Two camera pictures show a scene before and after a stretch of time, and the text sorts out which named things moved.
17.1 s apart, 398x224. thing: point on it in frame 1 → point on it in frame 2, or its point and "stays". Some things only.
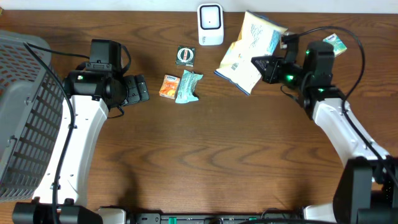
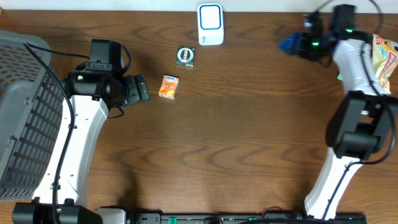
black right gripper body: x=289 y=74 → x=308 y=43
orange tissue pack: x=169 y=86 stays
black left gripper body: x=137 y=89 stays
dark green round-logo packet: x=185 y=56 stays
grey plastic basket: x=32 y=103 stays
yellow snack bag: x=259 y=37 → x=385 y=60
